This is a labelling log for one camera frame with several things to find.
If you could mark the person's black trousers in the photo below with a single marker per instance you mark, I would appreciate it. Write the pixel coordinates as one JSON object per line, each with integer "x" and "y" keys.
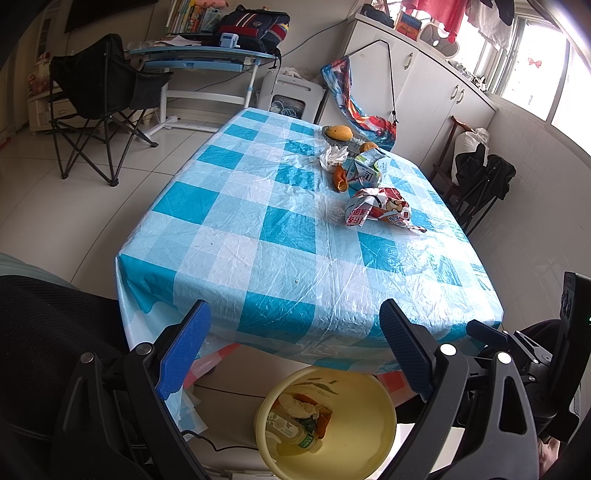
{"x": 37, "y": 369}

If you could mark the clear bottle with green label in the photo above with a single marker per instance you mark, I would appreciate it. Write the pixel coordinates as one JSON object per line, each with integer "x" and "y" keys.
{"x": 288, "y": 429}

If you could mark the pale yellow plastic bucket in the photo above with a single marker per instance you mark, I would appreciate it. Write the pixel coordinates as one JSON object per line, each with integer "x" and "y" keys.
{"x": 360, "y": 415}

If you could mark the blue checkered cloth table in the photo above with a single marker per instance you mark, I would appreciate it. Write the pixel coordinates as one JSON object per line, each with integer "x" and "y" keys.
{"x": 231, "y": 221}

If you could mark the clear glass fruit plate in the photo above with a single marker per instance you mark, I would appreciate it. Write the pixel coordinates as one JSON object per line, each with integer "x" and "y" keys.
{"x": 353, "y": 144}

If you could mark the pale green seat cushion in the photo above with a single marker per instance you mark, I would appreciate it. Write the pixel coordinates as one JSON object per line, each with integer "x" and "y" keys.
{"x": 23, "y": 268}

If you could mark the white power strip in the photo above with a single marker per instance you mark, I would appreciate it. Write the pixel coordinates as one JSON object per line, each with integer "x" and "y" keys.
{"x": 244, "y": 474}

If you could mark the red hanging cloth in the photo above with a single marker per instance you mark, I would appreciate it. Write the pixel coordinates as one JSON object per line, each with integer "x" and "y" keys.
{"x": 438, "y": 14}

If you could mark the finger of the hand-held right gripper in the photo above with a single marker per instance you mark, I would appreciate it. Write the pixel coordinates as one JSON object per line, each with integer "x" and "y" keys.
{"x": 485, "y": 331}

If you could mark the loose papers on desk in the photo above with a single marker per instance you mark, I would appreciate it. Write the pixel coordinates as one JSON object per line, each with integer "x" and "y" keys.
{"x": 171, "y": 42}

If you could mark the pale blue milk carton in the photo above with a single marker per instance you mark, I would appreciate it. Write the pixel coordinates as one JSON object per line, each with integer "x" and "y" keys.
{"x": 367, "y": 170}

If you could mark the white cabinet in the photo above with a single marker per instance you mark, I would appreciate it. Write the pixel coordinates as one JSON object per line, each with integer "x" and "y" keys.
{"x": 429, "y": 87}

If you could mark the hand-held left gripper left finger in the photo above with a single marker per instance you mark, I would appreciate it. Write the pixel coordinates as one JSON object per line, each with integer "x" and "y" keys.
{"x": 182, "y": 355}

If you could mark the orange and blue box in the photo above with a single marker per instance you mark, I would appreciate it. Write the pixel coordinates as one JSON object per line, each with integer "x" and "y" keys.
{"x": 408, "y": 23}

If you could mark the round orange fruit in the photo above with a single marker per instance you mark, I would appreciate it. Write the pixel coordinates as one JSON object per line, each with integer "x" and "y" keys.
{"x": 368, "y": 147}

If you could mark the orange and white snack bag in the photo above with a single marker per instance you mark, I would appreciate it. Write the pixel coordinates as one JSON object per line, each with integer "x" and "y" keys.
{"x": 378, "y": 210}

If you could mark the row of books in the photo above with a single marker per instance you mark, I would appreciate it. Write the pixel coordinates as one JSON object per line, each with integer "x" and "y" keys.
{"x": 184, "y": 16}

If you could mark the white drawer unit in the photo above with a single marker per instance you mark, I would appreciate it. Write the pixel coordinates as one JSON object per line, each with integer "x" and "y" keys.
{"x": 44, "y": 108}

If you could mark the black item on cabinet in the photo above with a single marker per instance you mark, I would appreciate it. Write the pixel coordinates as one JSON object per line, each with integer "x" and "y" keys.
{"x": 376, "y": 13}

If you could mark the blue and white desk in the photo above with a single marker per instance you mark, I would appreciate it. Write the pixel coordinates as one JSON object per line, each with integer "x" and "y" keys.
{"x": 198, "y": 60}

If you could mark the short orange peel chunk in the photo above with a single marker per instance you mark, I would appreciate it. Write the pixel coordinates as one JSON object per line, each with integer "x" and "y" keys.
{"x": 340, "y": 181}

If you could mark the white plastic bag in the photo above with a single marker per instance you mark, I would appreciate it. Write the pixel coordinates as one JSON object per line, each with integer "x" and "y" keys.
{"x": 468, "y": 143}

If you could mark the black jacket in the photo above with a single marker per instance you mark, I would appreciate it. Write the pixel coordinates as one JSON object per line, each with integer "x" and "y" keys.
{"x": 485, "y": 177}

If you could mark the black wall television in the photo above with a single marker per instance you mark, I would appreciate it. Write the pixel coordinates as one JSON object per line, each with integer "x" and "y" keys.
{"x": 106, "y": 11}

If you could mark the black folding camp chair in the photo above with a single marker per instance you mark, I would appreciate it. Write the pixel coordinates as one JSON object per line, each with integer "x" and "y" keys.
{"x": 92, "y": 83}

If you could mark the white hanging cloth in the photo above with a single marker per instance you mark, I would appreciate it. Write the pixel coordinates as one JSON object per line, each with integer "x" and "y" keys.
{"x": 489, "y": 25}

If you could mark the dark striped backpack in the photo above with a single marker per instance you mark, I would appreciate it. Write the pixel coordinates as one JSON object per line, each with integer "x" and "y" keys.
{"x": 251, "y": 27}

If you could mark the red bow window decal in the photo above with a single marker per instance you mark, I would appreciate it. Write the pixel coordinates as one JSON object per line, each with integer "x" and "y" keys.
{"x": 535, "y": 61}

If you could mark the wooden chair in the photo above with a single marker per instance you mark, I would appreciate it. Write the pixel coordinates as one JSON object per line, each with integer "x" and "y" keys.
{"x": 445, "y": 152}

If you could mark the small blue desk device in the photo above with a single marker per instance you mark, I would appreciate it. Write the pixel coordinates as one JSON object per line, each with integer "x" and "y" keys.
{"x": 228, "y": 40}

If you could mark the crumpled white tissue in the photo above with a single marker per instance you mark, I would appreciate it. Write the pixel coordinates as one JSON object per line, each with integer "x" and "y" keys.
{"x": 333, "y": 158}

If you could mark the colourful printed bag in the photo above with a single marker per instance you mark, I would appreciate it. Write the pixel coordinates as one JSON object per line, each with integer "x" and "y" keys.
{"x": 355, "y": 108}

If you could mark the yellow mango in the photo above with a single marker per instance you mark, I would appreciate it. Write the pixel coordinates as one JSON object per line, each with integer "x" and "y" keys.
{"x": 339, "y": 133}

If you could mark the pink plush toy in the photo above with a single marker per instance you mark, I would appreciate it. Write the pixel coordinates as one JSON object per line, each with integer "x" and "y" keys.
{"x": 212, "y": 2}

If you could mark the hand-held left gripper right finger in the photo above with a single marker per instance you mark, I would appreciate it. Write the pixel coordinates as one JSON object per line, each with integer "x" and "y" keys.
{"x": 408, "y": 350}

